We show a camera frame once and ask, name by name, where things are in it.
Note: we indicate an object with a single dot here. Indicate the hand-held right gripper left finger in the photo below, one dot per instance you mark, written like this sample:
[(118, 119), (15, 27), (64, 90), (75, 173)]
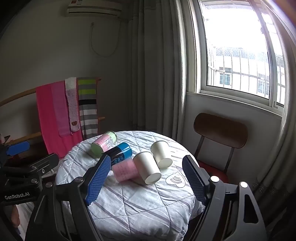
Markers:
[(98, 178)]

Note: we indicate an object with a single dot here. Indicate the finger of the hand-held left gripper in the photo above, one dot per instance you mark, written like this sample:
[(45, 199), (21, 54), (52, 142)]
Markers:
[(46, 161), (18, 147)]

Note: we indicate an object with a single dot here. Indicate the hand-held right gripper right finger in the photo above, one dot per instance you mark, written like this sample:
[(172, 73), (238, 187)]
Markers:
[(194, 178)]

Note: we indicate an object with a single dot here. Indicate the person's left forearm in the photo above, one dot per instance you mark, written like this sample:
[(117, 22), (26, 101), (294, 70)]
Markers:
[(15, 215)]

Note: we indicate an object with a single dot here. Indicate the pink paper cup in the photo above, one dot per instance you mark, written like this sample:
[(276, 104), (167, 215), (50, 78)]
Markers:
[(124, 171)]

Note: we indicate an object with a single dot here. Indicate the green and pink cup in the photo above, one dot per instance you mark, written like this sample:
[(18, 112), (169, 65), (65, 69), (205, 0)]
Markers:
[(104, 142)]

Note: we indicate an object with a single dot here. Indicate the blue and black cup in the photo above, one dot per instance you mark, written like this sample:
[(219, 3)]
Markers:
[(122, 150)]

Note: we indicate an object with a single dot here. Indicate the white paper cup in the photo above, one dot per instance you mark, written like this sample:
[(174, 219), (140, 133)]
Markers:
[(145, 164), (159, 150)]

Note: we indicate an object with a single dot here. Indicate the bright pink towel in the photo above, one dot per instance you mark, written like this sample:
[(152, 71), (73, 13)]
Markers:
[(46, 115)]

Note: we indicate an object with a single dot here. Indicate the round table with grey quilt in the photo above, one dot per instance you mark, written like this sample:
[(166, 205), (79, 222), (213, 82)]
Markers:
[(138, 204)]

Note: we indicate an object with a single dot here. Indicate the wooden towel rack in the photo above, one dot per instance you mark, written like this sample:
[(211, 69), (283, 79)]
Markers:
[(20, 94)]

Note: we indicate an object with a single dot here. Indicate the light pink scarf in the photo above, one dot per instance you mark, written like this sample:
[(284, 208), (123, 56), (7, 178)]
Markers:
[(61, 109)]

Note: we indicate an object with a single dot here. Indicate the brown chair with red seat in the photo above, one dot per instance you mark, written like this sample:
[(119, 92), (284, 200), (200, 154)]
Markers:
[(219, 129)]

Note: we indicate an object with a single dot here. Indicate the white and pink knitted scarf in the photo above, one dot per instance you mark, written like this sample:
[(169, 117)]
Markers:
[(71, 104)]

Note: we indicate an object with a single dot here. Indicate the striped scarf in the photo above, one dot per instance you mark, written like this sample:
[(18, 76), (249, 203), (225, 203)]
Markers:
[(87, 111)]

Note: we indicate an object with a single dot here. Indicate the grey pleated curtain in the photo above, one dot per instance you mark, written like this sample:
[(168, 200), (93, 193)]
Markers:
[(150, 69), (286, 150)]

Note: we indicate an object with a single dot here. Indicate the white air conditioner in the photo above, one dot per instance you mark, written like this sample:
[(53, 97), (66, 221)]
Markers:
[(92, 9)]

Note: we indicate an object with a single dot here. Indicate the window with white frame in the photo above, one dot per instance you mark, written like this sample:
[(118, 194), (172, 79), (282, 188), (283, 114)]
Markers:
[(231, 46)]

